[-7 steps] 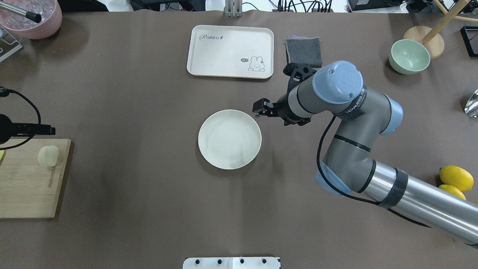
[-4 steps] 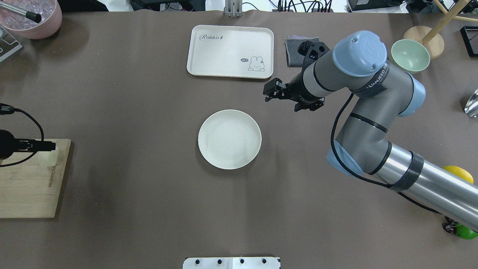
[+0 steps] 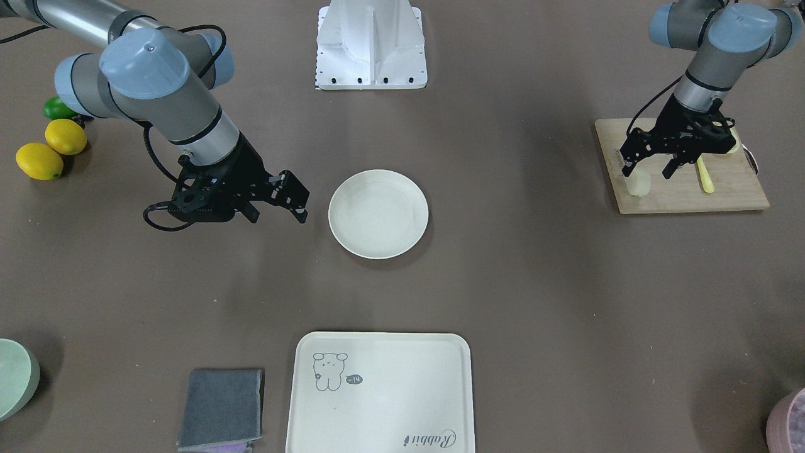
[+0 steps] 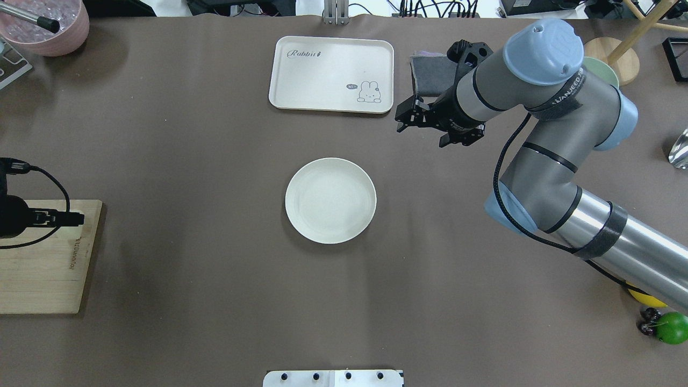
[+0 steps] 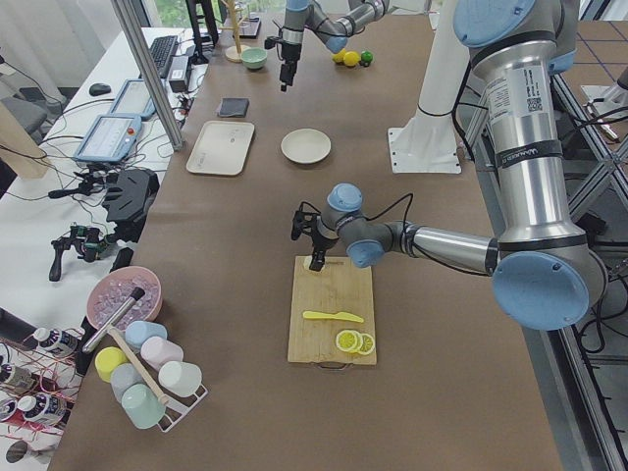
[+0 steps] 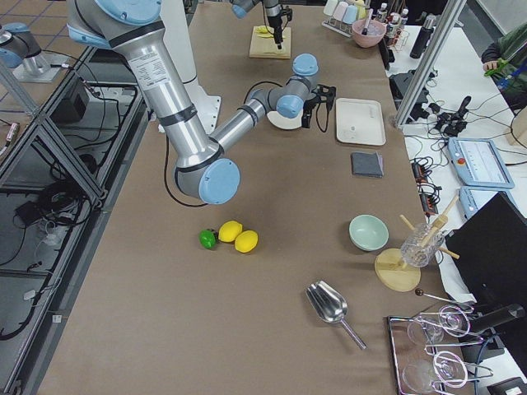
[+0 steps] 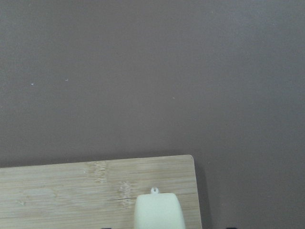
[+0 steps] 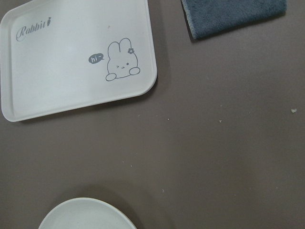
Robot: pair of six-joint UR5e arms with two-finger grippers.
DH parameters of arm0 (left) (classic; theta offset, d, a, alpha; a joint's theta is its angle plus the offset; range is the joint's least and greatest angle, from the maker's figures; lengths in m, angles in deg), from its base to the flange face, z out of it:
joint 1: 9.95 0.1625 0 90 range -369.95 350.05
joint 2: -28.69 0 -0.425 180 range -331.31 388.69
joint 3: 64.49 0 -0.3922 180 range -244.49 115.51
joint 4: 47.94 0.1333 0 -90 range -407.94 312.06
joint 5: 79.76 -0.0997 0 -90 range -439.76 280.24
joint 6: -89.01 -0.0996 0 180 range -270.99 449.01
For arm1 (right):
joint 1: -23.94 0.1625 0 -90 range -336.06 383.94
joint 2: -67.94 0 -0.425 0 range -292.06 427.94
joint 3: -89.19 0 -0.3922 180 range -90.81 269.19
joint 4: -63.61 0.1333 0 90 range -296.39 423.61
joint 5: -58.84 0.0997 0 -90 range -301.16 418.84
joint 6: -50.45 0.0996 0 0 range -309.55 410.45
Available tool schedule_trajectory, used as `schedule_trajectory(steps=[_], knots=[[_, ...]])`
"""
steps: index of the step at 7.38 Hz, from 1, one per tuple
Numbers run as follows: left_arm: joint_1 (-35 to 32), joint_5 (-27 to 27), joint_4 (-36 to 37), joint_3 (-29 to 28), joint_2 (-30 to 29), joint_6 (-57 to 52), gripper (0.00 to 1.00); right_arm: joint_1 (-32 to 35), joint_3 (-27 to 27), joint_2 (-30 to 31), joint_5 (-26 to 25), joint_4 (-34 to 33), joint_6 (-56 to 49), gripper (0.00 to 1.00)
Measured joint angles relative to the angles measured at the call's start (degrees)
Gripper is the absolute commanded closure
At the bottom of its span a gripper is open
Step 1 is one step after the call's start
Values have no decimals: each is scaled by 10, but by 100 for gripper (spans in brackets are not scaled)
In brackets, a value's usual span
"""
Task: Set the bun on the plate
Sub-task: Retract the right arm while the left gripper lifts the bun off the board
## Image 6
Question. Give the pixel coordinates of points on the mint green bowl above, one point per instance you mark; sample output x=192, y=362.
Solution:
x=368, y=232

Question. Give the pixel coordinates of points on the blue teach pendant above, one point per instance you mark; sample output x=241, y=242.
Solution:
x=478, y=163
x=473, y=198

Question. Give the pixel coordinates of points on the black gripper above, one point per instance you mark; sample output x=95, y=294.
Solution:
x=307, y=111
x=273, y=13

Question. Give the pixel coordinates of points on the wooden cup stand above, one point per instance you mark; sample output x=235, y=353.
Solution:
x=394, y=272

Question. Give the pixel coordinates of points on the yellow lemon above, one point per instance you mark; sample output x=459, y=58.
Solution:
x=246, y=241
x=229, y=231

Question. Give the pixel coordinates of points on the pastel cup rack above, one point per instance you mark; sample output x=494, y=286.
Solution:
x=341, y=14

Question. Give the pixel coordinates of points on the blue teach pendant upper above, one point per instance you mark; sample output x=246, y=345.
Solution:
x=478, y=163

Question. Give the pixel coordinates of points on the steel scoop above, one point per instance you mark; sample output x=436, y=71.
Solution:
x=331, y=307

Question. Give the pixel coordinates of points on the dark grey folded cloth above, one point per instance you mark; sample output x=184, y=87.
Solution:
x=367, y=164

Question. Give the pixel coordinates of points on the yellow lemon lower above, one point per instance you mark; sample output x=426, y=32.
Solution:
x=229, y=231

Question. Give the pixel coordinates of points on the wine glass lower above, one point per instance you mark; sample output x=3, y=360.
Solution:
x=440, y=375

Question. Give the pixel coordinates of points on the metal glass rack tray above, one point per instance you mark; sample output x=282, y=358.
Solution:
x=404, y=352

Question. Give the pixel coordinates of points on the wine glass upper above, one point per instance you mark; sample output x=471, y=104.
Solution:
x=430, y=328

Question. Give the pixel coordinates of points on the black thermos bottle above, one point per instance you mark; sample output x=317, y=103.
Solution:
x=423, y=37

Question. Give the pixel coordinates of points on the blue teach pendant lower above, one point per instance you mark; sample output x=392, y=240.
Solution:
x=473, y=198

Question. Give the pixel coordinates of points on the wooden cutting board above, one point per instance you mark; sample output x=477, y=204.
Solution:
x=266, y=48

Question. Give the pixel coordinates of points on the clear glass cup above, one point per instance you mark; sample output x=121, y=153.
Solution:
x=421, y=246

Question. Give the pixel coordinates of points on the wine glass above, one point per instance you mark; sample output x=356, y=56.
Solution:
x=440, y=375
x=430, y=328

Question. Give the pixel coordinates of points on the yellow lemon upper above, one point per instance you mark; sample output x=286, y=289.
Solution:
x=246, y=241

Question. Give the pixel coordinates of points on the pink ice bowl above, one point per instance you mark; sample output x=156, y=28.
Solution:
x=375, y=33

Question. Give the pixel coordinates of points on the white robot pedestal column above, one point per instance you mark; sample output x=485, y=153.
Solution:
x=177, y=40

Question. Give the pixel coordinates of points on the aluminium frame post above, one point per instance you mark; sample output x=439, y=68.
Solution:
x=447, y=20

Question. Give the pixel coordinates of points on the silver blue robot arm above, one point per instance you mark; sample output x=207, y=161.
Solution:
x=135, y=30
x=242, y=7

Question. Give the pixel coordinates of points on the cream round plate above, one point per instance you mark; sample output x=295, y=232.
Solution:
x=284, y=123

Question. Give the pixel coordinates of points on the green lime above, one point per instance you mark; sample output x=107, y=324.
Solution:
x=208, y=238

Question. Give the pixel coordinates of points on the cream rabbit tray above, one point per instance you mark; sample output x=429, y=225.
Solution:
x=359, y=122

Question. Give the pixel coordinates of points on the black monitor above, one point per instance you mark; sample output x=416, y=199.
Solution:
x=492, y=253

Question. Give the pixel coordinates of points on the yellow fruit piece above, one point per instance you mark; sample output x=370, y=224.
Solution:
x=263, y=31

